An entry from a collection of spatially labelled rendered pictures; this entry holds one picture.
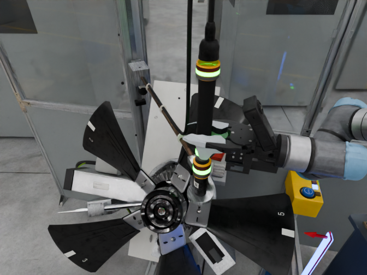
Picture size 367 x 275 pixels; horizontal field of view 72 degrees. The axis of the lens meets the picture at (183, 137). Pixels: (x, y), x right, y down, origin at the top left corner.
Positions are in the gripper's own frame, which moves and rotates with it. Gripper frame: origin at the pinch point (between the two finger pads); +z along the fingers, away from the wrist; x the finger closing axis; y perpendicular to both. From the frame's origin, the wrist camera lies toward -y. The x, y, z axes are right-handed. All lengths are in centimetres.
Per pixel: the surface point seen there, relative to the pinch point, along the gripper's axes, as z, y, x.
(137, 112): 37, 36, 55
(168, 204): 4.6, 23.0, -4.0
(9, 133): 229, 140, 131
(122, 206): 22.2, 36.7, 1.6
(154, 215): 8.0, 25.9, -6.2
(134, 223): 15.2, 34.4, -4.8
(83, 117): 81, 55, 70
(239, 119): -10.4, 4.1, 13.1
